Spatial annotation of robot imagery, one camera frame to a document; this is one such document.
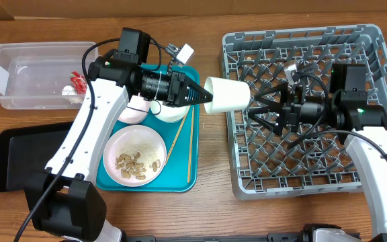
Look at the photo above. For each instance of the wooden chopstick left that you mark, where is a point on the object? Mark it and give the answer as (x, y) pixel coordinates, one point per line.
(176, 137)

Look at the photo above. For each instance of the pile of peanuts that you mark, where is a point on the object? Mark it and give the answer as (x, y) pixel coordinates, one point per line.
(132, 169)

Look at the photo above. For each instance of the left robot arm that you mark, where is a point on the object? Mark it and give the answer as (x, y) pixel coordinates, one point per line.
(62, 198)

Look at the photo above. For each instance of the large pink plate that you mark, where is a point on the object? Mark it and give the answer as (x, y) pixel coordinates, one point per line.
(114, 145)

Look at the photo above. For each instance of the clear plastic bin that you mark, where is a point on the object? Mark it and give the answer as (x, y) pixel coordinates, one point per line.
(33, 74)

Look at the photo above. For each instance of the pile of rice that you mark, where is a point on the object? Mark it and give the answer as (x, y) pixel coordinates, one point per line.
(141, 150)

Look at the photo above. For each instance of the teal serving tray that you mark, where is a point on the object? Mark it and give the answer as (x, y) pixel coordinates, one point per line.
(173, 178)

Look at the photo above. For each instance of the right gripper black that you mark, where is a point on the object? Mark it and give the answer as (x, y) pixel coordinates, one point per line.
(292, 111)

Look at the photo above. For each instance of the black tray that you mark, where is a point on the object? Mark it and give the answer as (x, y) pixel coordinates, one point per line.
(27, 149)

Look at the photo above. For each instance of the wooden chopstick right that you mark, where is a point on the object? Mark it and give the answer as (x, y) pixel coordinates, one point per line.
(190, 144)

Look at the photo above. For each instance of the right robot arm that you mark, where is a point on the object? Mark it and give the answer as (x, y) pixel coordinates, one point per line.
(339, 108)

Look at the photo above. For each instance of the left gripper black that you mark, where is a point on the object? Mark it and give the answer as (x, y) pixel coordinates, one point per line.
(177, 91)

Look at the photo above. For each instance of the white bowl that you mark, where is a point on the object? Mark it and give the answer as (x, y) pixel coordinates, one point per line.
(166, 113)

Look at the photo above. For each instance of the grey dish rack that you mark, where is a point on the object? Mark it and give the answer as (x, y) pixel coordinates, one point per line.
(264, 165)

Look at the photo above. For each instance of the white paper cup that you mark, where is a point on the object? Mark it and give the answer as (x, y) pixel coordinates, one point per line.
(227, 95)

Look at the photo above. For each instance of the wooden chopstick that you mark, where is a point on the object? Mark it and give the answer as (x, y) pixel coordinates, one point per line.
(176, 137)
(190, 144)

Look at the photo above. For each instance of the red snack wrapper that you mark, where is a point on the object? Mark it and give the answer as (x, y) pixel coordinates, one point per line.
(78, 82)

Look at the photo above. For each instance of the crumpled white tissue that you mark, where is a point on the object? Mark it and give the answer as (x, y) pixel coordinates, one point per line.
(71, 95)

